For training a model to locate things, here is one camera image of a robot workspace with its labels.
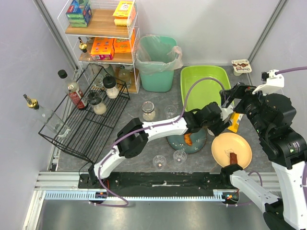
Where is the spice jar with black grinder lid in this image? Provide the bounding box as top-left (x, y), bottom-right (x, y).
top-left (87, 91), bottom-right (106, 115)

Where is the sauce bottle with black cap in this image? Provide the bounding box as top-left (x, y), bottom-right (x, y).
top-left (58, 69), bottom-right (89, 110)

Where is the glass bottle with gold pourer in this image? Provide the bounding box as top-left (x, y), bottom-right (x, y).
top-left (23, 94), bottom-right (71, 138)
top-left (78, 37), bottom-right (88, 53)

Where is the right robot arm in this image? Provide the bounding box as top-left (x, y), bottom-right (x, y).
top-left (220, 82), bottom-right (307, 230)

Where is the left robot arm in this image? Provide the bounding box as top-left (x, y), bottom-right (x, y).
top-left (89, 102), bottom-right (233, 184)

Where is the pudding cup with foil lid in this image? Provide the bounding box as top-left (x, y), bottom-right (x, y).
top-left (231, 59), bottom-right (252, 76)

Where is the green plastic tub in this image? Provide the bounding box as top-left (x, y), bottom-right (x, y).
top-left (180, 66), bottom-right (231, 112)

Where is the yellow snack packet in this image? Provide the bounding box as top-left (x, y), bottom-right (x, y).
top-left (227, 112), bottom-right (243, 133)

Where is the orange chicken wing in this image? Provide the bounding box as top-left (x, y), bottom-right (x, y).
top-left (184, 133), bottom-right (193, 146)

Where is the yellow plate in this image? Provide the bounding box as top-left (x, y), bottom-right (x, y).
top-left (211, 132), bottom-right (252, 169)

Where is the blue ceramic plate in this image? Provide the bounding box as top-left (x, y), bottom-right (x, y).
top-left (166, 128), bottom-right (207, 154)

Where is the brown meat piece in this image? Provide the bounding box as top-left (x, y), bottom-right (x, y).
top-left (229, 152), bottom-right (237, 165)

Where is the open glass jar with powder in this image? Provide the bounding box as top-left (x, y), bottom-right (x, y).
top-left (142, 101), bottom-right (156, 122)

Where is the teal trash bin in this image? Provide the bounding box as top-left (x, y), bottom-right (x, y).
top-left (135, 35), bottom-right (182, 92)

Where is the clear plastic bin liner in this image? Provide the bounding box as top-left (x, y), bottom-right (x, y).
top-left (135, 35), bottom-right (183, 75)

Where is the clear bottle on bottom shelf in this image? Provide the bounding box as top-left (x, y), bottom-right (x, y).
top-left (118, 65), bottom-right (133, 87)

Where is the orange pink box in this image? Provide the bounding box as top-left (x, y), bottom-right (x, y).
top-left (91, 37), bottom-right (114, 60)

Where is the yellow sponge pack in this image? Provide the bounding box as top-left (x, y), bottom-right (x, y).
top-left (113, 0), bottom-right (137, 26)

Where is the blue green sponge pack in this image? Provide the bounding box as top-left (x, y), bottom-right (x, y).
top-left (66, 0), bottom-right (92, 27)

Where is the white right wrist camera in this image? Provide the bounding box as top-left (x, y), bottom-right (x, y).
top-left (252, 69), bottom-right (284, 95)

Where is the white toothed cable rail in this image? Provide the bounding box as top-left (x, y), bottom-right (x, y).
top-left (45, 190), bottom-right (228, 202)

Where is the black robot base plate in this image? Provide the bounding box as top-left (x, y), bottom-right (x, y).
top-left (78, 171), bottom-right (250, 197)

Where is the black wire dish rack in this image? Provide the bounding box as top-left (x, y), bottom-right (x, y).
top-left (38, 68), bottom-right (130, 163)

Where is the white wire shelf rack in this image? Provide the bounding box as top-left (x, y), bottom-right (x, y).
top-left (57, 0), bottom-right (141, 94)

